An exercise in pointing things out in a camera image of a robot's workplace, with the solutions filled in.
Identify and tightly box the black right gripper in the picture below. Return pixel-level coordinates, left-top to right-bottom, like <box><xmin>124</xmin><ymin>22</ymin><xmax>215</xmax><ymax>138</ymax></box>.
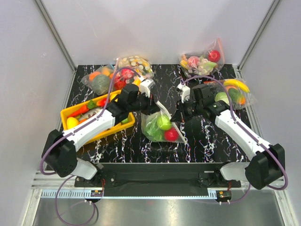
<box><xmin>171</xmin><ymin>98</ymin><xmax>203</xmax><ymax>123</ymax></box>

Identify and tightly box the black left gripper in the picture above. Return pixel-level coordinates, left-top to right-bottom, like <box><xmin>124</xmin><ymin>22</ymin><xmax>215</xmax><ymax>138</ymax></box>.
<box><xmin>127</xmin><ymin>91</ymin><xmax>160</xmax><ymax>115</ymax></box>

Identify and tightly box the green fake apple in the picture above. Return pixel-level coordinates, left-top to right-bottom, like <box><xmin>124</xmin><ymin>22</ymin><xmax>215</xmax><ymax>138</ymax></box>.
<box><xmin>156</xmin><ymin>115</ymin><xmax>172</xmax><ymax>130</ymax></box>

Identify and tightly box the clear zip top bag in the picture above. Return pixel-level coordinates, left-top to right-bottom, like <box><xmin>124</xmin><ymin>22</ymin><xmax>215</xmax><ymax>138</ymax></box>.
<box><xmin>141</xmin><ymin>101</ymin><xmax>186</xmax><ymax>143</ymax></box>

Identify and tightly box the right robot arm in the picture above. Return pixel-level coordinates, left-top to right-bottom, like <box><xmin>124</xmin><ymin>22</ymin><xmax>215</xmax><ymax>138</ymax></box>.
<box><xmin>171</xmin><ymin>84</ymin><xmax>287</xmax><ymax>190</ymax></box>

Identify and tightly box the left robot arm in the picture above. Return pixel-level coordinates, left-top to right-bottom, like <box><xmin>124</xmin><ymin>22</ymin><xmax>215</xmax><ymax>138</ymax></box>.
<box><xmin>41</xmin><ymin>80</ymin><xmax>159</xmax><ymax>186</ymax></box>

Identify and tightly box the fake yellow banana bunch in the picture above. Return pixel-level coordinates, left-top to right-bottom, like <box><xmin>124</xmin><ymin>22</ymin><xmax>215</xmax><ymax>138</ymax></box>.
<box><xmin>132</xmin><ymin>76</ymin><xmax>144</xmax><ymax>86</ymax></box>

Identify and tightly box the green fake bitter gourd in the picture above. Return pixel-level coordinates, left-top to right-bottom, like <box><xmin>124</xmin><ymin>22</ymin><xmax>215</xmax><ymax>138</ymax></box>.
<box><xmin>121</xmin><ymin>118</ymin><xmax>129</xmax><ymax>124</ymax></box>

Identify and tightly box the green fake lettuce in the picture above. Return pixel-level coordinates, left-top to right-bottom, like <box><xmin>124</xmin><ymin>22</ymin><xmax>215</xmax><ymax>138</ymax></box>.
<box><xmin>142</xmin><ymin>116</ymin><xmax>164</xmax><ymax>142</ymax></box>

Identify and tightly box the polka dot zip bag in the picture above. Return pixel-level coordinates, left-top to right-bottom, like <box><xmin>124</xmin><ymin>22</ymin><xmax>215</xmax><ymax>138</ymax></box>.
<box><xmin>113</xmin><ymin>55</ymin><xmax>154</xmax><ymax>90</ymax></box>

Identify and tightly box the red wax apple fake fruit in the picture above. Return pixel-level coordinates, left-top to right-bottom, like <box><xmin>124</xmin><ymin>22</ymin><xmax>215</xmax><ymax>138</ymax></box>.
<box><xmin>96</xmin><ymin>98</ymin><xmax>110</xmax><ymax>108</ymax></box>

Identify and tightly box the far right dotted bag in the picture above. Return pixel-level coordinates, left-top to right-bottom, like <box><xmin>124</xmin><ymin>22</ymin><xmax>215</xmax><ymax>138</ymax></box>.
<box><xmin>180</xmin><ymin>55</ymin><xmax>218</xmax><ymax>78</ymax></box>

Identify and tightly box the clear bag with melon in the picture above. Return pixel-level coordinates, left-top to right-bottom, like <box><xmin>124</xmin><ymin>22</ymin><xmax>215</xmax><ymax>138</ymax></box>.
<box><xmin>81</xmin><ymin>65</ymin><xmax>114</xmax><ymax>96</ymax></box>

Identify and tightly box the grey fake fish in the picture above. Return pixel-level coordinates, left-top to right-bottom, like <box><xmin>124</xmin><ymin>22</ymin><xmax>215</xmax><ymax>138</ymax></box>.
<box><xmin>81</xmin><ymin>107</ymin><xmax>103</xmax><ymax>120</ymax></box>

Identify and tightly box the orange fake carrot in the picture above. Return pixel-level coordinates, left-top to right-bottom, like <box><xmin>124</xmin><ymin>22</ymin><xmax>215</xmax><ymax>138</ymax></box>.
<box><xmin>68</xmin><ymin>100</ymin><xmax>96</xmax><ymax>118</ymax></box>

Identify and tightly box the right bag with banana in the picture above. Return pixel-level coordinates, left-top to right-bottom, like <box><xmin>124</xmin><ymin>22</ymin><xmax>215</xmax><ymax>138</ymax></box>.
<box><xmin>204</xmin><ymin>79</ymin><xmax>257</xmax><ymax>110</ymax></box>

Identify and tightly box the clear bag with red fruit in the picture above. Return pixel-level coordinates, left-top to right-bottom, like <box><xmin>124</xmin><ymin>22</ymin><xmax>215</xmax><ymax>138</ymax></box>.
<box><xmin>204</xmin><ymin>38</ymin><xmax>225</xmax><ymax>72</ymax></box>

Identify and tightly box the yellow fake mango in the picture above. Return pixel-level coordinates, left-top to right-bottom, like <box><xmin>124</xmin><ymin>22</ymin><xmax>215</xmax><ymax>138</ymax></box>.
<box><xmin>66</xmin><ymin>117</ymin><xmax>79</xmax><ymax>129</ymax></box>

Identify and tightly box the yellow plastic tray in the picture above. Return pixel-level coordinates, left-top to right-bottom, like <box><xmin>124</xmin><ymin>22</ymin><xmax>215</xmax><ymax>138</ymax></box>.
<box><xmin>60</xmin><ymin>100</ymin><xmax>135</xmax><ymax>144</ymax></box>

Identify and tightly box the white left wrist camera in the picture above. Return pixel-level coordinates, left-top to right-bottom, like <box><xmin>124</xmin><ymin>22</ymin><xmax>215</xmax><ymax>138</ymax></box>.
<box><xmin>139</xmin><ymin>79</ymin><xmax>155</xmax><ymax>98</ymax></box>

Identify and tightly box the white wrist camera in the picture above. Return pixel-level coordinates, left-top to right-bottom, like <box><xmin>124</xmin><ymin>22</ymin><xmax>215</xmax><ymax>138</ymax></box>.
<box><xmin>139</xmin><ymin>79</ymin><xmax>155</xmax><ymax>98</ymax></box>
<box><xmin>176</xmin><ymin>84</ymin><xmax>190</xmax><ymax>103</ymax></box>

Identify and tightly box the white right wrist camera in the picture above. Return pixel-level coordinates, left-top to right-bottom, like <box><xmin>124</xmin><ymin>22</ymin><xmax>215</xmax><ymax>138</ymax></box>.
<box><xmin>176</xmin><ymin>84</ymin><xmax>190</xmax><ymax>103</ymax></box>

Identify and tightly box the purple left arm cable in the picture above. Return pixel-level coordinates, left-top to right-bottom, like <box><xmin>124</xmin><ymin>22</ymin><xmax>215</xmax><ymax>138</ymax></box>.
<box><xmin>40</xmin><ymin>67</ymin><xmax>144</xmax><ymax>225</ymax></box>

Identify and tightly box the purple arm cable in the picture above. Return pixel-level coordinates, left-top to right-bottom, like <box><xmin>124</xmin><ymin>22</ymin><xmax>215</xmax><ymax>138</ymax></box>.
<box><xmin>40</xmin><ymin>67</ymin><xmax>144</xmax><ymax>225</ymax></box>
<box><xmin>181</xmin><ymin>75</ymin><xmax>289</xmax><ymax>205</ymax></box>

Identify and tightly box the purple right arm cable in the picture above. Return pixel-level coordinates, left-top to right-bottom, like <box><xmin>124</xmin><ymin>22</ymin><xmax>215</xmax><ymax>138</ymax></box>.
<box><xmin>181</xmin><ymin>75</ymin><xmax>289</xmax><ymax>205</ymax></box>

